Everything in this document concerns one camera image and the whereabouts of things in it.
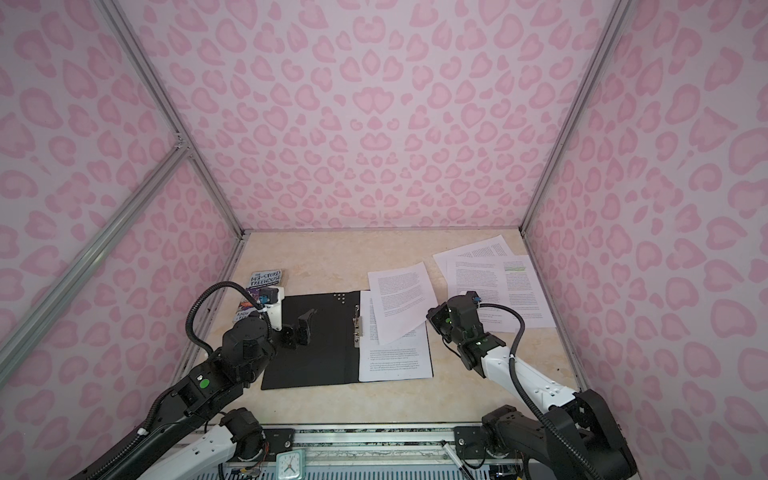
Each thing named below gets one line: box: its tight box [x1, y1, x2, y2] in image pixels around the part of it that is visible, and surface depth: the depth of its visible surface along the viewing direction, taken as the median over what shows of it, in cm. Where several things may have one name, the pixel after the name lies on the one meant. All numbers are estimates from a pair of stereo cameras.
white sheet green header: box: [447, 255, 556, 332], surface depth 106 cm
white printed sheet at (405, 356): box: [359, 290, 433, 382], surface depth 90 cm
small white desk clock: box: [276, 449, 306, 480], surface depth 70 cm
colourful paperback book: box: [232, 270, 281, 322], surface depth 105 cm
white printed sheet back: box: [367, 262, 439, 346], surface depth 100 cm
